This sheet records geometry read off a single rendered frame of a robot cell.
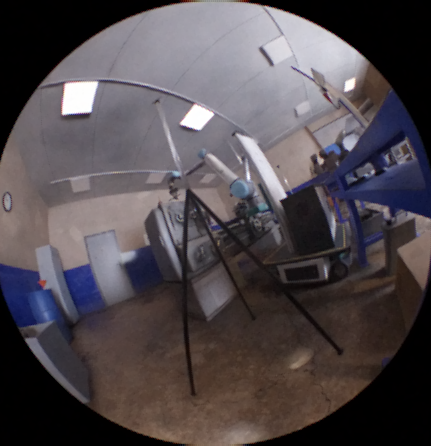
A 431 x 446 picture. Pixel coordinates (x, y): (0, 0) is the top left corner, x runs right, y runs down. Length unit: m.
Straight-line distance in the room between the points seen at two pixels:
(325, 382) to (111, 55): 3.46
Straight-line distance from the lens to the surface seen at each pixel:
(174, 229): 1.37
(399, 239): 1.15
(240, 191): 1.14
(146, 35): 2.64
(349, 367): 0.83
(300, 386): 0.80
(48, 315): 2.69
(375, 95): 0.51
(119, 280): 4.40
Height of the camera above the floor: 0.77
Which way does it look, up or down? 6 degrees up
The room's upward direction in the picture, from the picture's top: 23 degrees counter-clockwise
